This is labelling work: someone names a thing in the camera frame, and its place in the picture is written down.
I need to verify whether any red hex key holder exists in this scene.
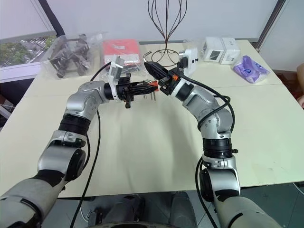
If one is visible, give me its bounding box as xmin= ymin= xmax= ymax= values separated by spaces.
xmin=142 ymin=80 xmax=159 ymax=95

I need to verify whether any purple tissue pack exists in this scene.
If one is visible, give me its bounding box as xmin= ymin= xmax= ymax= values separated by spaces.
xmin=232 ymin=55 xmax=271 ymax=85

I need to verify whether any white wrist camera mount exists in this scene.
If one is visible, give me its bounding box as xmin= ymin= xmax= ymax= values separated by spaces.
xmin=178 ymin=47 xmax=199 ymax=73
xmin=108 ymin=56 xmax=126 ymax=102

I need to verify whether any silver hex key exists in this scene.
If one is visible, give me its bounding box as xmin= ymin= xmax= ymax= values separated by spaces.
xmin=143 ymin=50 xmax=153 ymax=64

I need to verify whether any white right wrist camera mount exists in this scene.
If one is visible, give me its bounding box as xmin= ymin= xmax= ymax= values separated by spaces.
xmin=178 ymin=47 xmax=199 ymax=73

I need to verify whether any dark rounded shape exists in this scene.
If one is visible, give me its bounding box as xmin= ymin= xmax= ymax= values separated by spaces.
xmin=170 ymin=190 xmax=198 ymax=228

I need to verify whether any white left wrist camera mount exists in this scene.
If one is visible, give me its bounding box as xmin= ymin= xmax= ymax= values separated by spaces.
xmin=108 ymin=56 xmax=126 ymax=102

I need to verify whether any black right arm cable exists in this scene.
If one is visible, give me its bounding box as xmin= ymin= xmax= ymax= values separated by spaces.
xmin=181 ymin=75 xmax=237 ymax=128

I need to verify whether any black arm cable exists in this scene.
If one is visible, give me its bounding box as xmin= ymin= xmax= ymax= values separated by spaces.
xmin=181 ymin=75 xmax=237 ymax=128
xmin=71 ymin=63 xmax=115 ymax=228

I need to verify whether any clear bag of black parts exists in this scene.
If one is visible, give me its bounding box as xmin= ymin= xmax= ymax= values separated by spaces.
xmin=40 ymin=32 xmax=110 ymax=80

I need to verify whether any plain white box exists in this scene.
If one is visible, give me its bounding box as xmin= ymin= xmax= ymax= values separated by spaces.
xmin=219 ymin=37 xmax=240 ymax=65

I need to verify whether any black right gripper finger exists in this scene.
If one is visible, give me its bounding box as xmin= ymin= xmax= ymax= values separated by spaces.
xmin=144 ymin=61 xmax=171 ymax=76
xmin=145 ymin=63 xmax=167 ymax=80

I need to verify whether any white box with dark window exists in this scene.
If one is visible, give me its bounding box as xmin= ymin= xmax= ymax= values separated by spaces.
xmin=202 ymin=36 xmax=225 ymax=63

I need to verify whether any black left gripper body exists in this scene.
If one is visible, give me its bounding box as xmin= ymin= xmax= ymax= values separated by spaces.
xmin=117 ymin=73 xmax=136 ymax=109

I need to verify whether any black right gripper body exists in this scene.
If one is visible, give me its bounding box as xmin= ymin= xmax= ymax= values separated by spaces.
xmin=158 ymin=67 xmax=184 ymax=96

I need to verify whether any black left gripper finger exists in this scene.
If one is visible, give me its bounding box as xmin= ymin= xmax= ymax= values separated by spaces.
xmin=133 ymin=81 xmax=159 ymax=89
xmin=133 ymin=87 xmax=160 ymax=95

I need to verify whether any brown wire stand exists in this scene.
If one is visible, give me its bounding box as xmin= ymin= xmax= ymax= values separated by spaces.
xmin=147 ymin=0 xmax=189 ymax=67

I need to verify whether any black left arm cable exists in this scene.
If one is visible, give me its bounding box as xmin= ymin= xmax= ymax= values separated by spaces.
xmin=71 ymin=63 xmax=115 ymax=228

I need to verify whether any red flat package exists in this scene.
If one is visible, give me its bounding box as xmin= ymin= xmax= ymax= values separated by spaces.
xmin=102 ymin=39 xmax=140 ymax=73

